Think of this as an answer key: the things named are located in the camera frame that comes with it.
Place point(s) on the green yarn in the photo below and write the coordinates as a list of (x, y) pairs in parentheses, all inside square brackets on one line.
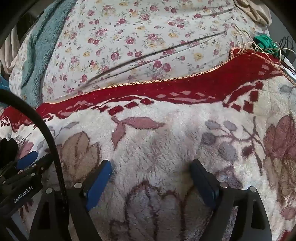
[(263, 42)]

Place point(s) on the red and white floral blanket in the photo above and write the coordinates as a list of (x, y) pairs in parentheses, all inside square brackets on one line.
[(161, 139)]

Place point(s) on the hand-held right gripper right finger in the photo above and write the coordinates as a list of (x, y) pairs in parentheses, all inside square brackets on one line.
[(204, 185)]

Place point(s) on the teal fleece garment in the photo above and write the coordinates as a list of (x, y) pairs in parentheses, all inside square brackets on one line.
[(44, 41)]

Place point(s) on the black pants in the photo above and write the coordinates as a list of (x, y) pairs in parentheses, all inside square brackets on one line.
[(7, 149)]

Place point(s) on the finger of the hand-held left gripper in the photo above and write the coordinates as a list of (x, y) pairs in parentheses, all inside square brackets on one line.
[(26, 160)]

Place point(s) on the floral bed sheet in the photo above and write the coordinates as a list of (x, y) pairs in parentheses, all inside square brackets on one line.
[(138, 46)]

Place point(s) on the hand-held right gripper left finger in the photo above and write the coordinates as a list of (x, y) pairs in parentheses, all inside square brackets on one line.
[(98, 185)]

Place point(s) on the beige curtain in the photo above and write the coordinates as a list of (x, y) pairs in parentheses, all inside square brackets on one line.
[(9, 53)]

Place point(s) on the beige cloth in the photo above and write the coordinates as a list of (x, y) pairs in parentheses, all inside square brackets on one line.
[(254, 11)]

